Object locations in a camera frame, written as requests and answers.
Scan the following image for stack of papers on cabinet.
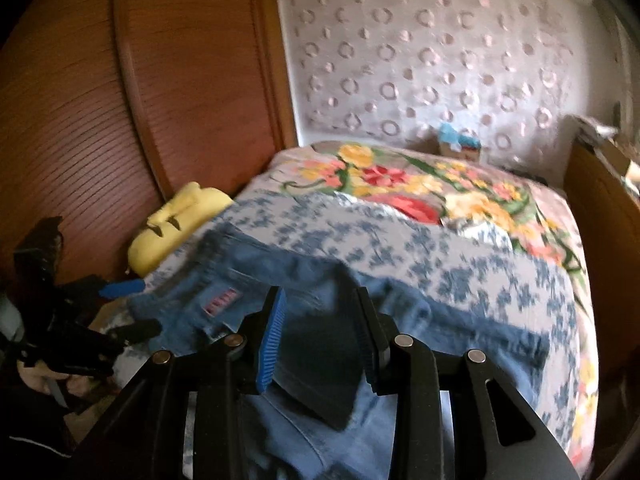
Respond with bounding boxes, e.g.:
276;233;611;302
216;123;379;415
573;115;620;144

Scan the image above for yellow Pikachu plush toy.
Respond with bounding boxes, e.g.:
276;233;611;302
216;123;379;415
127;182;233;278

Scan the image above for brown wooden louvered wardrobe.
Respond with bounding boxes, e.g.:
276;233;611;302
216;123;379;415
1;0;297;282

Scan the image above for pink circle patterned curtain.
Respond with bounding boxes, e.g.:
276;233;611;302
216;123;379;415
279;0;577;176

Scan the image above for brown wooden side cabinet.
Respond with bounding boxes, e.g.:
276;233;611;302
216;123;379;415
564;142;639;377

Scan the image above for small cardboard box blue items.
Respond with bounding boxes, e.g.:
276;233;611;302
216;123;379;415
437;122;482;162

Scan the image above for person's left hand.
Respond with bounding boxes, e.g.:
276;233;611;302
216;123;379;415
17;361;98;398

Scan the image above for colourful floral bed blanket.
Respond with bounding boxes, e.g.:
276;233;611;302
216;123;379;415
256;142;599;472

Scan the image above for blue floral white sheet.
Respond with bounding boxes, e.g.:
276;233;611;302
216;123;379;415
128;190;579;472

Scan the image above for blue denim jeans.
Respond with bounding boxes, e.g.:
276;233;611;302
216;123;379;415
129;226;550;479

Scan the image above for cardboard box on cabinet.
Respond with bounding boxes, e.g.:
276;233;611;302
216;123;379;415
599;139;640;182

